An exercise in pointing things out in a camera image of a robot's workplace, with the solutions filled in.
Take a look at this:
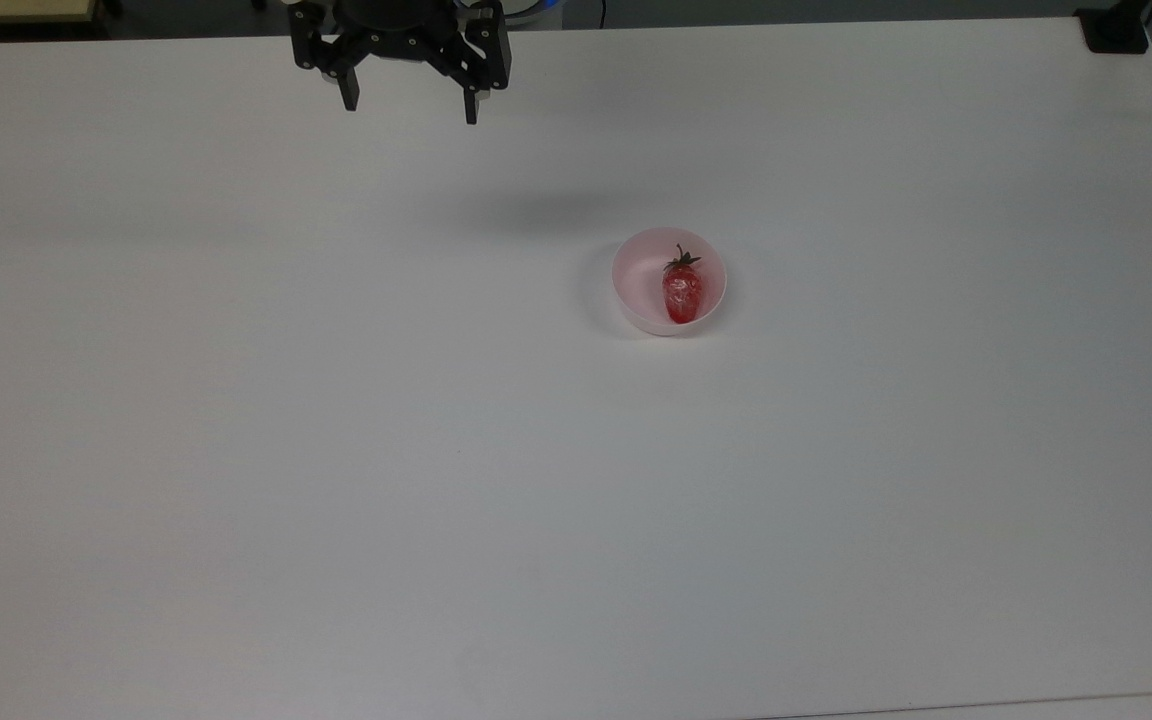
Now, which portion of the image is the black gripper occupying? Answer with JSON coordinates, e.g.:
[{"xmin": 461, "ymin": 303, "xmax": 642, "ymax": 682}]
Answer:
[{"xmin": 287, "ymin": 0, "xmax": 514, "ymax": 126}]

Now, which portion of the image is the pink plastic bowl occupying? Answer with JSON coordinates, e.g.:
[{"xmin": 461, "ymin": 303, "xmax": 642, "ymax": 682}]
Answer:
[{"xmin": 611, "ymin": 227, "xmax": 728, "ymax": 337}]

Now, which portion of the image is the red strawberry with green leaves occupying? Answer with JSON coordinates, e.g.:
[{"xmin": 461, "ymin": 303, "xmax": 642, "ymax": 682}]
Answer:
[{"xmin": 661, "ymin": 243, "xmax": 706, "ymax": 325}]

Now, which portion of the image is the beige wooden table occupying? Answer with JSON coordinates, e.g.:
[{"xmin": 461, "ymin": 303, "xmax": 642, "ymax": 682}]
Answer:
[{"xmin": 0, "ymin": 0, "xmax": 103, "ymax": 27}]

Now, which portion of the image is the black table clamp mount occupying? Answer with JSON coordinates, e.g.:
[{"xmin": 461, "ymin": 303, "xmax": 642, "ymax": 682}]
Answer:
[{"xmin": 1074, "ymin": 0, "xmax": 1152, "ymax": 55}]

